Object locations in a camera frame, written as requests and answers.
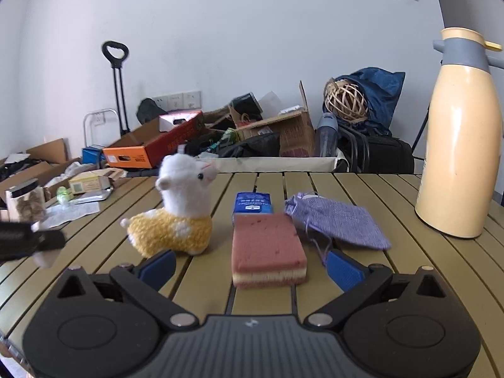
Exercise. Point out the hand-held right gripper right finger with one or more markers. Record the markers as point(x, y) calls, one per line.
point(342, 270)

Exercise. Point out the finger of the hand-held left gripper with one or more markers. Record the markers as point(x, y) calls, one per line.
point(23, 240)

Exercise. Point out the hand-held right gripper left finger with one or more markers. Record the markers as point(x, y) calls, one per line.
point(159, 266)

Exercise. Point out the white and yellow alpaca plush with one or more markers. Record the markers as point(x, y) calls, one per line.
point(177, 220)

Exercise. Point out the purple knit pouch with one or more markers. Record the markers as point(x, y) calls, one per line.
point(342, 220)

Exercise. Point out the pink layered sponge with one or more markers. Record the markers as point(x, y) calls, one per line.
point(267, 248)

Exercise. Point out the clear snack jar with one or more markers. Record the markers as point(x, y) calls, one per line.
point(25, 201)

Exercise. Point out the white plastic sheet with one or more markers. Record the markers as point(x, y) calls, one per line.
point(67, 214)

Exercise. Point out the small green bottle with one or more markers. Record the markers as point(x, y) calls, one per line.
point(63, 196)

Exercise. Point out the silver foil tray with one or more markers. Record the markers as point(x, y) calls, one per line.
point(94, 197)

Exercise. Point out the small green label box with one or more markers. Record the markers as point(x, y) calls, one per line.
point(88, 184)

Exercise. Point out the tan folding table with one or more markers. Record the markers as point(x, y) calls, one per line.
point(433, 262)

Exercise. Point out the open flat cardboard box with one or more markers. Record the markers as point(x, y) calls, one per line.
point(47, 151)

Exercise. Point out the small blue box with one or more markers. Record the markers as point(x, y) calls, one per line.
point(92, 154)

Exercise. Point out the blue tissue pack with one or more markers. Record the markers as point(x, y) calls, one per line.
point(252, 204)

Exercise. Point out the orange cardboard box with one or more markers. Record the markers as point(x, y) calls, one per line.
point(153, 145)

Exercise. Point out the black suitcase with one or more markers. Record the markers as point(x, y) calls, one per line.
point(388, 153)

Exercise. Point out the blue water bottle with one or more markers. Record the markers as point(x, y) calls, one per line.
point(326, 136)

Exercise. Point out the open brown cardboard box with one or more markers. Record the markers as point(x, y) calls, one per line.
point(293, 130)

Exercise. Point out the black cloth bag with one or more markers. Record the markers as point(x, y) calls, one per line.
point(248, 145)

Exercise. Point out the wicker ball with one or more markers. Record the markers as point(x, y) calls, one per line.
point(346, 100)

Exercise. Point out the cream thermos jug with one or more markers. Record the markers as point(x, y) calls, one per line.
point(458, 145)

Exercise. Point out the dark blue bag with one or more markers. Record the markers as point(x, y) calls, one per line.
point(384, 86)

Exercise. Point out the white wall outlet row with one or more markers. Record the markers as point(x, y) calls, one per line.
point(179, 100)

